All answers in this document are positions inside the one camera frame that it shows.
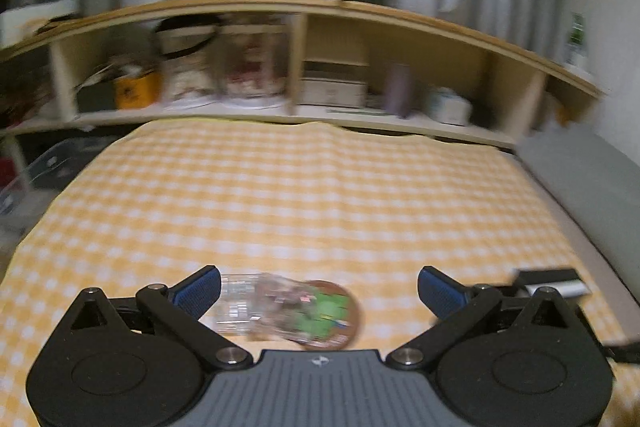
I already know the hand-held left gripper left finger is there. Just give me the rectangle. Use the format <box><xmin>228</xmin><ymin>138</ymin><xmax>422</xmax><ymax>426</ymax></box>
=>
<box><xmin>62</xmin><ymin>264</ymin><xmax>253</xmax><ymax>372</ymax></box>

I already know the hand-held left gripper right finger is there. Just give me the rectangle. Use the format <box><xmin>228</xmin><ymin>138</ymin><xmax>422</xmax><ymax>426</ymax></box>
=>
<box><xmin>387</xmin><ymin>265</ymin><xmax>586</xmax><ymax>371</ymax></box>

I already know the small clear ribbed plastic case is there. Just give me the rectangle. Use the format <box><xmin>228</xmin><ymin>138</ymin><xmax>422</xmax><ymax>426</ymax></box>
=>
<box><xmin>214</xmin><ymin>272</ymin><xmax>266</xmax><ymax>337</ymax></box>

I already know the clear case with iridescent pieces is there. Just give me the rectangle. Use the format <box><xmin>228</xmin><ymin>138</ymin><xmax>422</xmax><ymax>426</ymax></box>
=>
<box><xmin>255</xmin><ymin>274</ymin><xmax>364</xmax><ymax>352</ymax></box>

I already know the yellow checkered cloth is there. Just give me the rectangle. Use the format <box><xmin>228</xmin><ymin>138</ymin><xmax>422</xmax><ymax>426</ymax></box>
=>
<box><xmin>0</xmin><ymin>119</ymin><xmax>628</xmax><ymax>427</ymax></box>

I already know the clear plastic storage bin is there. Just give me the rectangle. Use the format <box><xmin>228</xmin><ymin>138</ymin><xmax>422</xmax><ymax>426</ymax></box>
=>
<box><xmin>0</xmin><ymin>139</ymin><xmax>117</xmax><ymax>230</ymax></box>

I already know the grey pillow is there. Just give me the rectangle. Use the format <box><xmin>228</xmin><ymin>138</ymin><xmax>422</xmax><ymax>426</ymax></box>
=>
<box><xmin>517</xmin><ymin>127</ymin><xmax>640</xmax><ymax>308</ymax></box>

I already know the white tissue box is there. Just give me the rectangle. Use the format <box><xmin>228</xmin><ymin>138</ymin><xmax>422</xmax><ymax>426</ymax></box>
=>
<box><xmin>425</xmin><ymin>87</ymin><xmax>474</xmax><ymax>126</ymax></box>

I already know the purple bottle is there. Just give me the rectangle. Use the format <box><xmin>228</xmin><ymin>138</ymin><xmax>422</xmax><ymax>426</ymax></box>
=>
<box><xmin>385</xmin><ymin>63</ymin><xmax>414</xmax><ymax>118</ymax></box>

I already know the yellow box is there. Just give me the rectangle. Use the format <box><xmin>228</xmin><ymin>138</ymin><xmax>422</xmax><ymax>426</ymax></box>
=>
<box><xmin>114</xmin><ymin>71</ymin><xmax>164</xmax><ymax>110</ymax></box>

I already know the white drawer box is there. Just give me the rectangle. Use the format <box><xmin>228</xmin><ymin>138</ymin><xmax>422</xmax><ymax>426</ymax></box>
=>
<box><xmin>299</xmin><ymin>59</ymin><xmax>369</xmax><ymax>108</ymax></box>

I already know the wooden shelf unit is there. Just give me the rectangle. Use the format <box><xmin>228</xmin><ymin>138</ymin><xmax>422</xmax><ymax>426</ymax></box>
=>
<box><xmin>0</xmin><ymin>0</ymin><xmax>608</xmax><ymax>148</ymax></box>

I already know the green and white packet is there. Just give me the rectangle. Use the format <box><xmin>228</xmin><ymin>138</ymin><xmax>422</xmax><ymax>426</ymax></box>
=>
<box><xmin>566</xmin><ymin>12</ymin><xmax>589</xmax><ymax>68</ymax></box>

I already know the clear display case black handle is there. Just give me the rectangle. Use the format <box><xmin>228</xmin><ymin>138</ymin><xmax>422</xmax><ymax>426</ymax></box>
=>
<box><xmin>154</xmin><ymin>17</ymin><xmax>222</xmax><ymax>104</ymax></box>

